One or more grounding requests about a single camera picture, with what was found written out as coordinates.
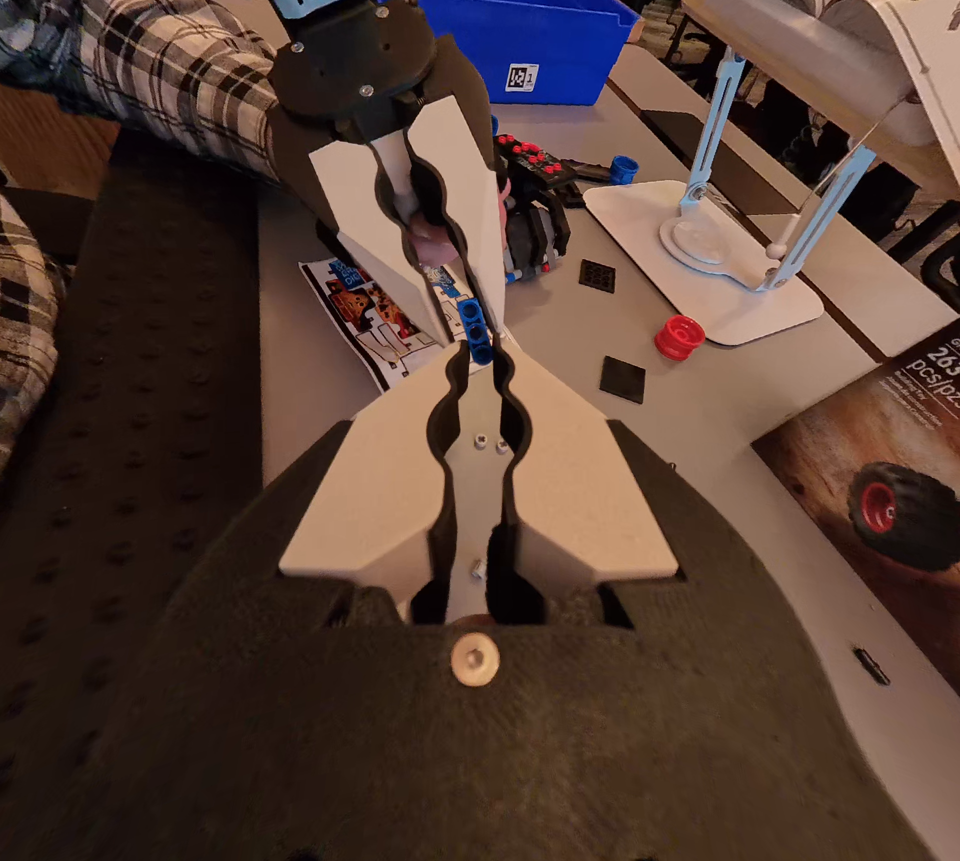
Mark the white book stand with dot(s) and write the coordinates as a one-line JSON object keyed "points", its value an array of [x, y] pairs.
{"points": [[637, 216]]}

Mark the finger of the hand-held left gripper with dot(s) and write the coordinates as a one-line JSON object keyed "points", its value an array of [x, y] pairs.
{"points": [[360, 201], [469, 178]]}

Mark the blue wheel hub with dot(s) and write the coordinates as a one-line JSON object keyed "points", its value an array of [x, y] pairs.
{"points": [[624, 169]]}

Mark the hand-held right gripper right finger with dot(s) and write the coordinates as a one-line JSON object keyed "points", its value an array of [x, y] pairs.
{"points": [[592, 501]]}

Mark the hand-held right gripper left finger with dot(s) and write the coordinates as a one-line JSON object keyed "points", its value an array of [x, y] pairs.
{"points": [[367, 501]]}

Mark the grey desk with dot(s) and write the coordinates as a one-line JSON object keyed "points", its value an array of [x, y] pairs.
{"points": [[712, 426]]}

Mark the blue holed beam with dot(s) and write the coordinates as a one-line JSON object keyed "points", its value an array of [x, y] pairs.
{"points": [[474, 328]]}

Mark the small black pin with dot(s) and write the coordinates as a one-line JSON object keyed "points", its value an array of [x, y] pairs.
{"points": [[871, 666]]}

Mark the sticker sheet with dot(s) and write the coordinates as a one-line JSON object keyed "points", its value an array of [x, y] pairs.
{"points": [[360, 321]]}

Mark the black flat plate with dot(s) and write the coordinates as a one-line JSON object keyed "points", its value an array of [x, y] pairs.
{"points": [[574, 195]]}

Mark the black square tile grid underside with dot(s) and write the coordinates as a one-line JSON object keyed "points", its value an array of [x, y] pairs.
{"points": [[598, 276]]}

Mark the smooth black square tile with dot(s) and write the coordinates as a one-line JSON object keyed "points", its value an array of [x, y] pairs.
{"points": [[622, 379]]}

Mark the toy truck chassis model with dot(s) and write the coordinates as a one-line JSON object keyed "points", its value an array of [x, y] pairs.
{"points": [[536, 216]]}

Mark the black short beam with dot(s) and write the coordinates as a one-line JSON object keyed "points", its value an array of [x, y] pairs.
{"points": [[589, 169]]}

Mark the blue plastic bin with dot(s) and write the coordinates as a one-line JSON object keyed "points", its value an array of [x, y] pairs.
{"points": [[487, 21]]}

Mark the toy truck set box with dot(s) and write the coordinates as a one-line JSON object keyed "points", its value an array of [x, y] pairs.
{"points": [[862, 463]]}

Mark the red wheel hub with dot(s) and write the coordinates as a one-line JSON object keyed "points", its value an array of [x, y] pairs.
{"points": [[679, 337]]}

